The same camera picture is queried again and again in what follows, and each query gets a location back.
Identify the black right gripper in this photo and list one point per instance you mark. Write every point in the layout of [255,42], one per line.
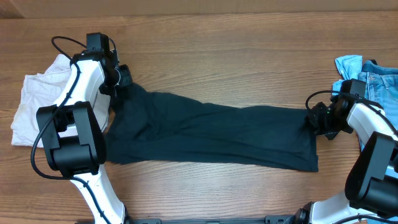
[313,118]

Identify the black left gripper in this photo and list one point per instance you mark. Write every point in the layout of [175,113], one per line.
[127,79]

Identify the black Nike t-shirt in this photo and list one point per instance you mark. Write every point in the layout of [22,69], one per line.
[153,126]

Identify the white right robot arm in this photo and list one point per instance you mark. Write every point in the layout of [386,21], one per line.
[370,194]

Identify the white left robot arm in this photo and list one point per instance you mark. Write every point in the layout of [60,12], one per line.
[72,139]

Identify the light blue crumpled cloth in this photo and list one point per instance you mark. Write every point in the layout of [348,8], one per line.
[348,66]

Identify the blue denim jeans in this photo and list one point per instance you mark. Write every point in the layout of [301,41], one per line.
[381,87]

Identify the folded white beige pants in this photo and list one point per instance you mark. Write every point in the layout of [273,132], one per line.
[49,88]

